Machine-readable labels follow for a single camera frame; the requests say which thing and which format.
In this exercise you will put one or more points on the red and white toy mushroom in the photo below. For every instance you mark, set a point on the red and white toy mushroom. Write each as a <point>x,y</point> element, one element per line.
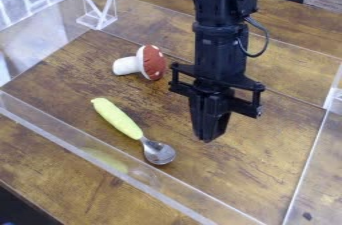
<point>148,62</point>

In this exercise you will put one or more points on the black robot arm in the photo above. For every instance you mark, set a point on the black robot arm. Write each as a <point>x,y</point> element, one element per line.
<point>224,13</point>

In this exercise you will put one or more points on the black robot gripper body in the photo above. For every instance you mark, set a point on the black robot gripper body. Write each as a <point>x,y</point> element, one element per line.
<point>219,67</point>

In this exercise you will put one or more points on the clear acrylic triangle bracket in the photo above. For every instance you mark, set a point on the clear acrylic triangle bracket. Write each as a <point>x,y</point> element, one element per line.
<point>98,18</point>

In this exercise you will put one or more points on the green handled metal spoon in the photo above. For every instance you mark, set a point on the green handled metal spoon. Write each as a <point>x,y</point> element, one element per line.
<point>158,153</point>

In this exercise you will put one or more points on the clear acrylic enclosure wall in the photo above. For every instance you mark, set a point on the clear acrylic enclosure wall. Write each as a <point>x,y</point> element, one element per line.
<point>271,172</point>

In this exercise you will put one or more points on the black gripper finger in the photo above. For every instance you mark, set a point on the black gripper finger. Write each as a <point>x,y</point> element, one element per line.
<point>202,109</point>
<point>222,112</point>

